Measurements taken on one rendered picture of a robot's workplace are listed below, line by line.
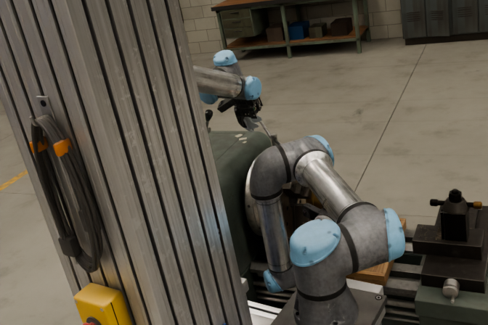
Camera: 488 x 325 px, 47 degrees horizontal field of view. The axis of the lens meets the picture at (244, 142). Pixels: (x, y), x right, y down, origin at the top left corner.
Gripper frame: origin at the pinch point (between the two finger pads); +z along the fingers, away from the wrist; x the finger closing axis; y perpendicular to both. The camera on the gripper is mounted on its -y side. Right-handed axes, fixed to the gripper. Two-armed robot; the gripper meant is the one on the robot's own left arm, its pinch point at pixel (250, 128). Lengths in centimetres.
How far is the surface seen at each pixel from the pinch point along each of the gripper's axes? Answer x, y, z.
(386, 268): -35, 53, 30
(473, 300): -47, 81, 23
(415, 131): 230, 0, 232
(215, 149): -8.0, -13.4, 3.2
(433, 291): -45, 70, 24
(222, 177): -26.8, -0.1, -2.6
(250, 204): -28.9, 7.3, 9.0
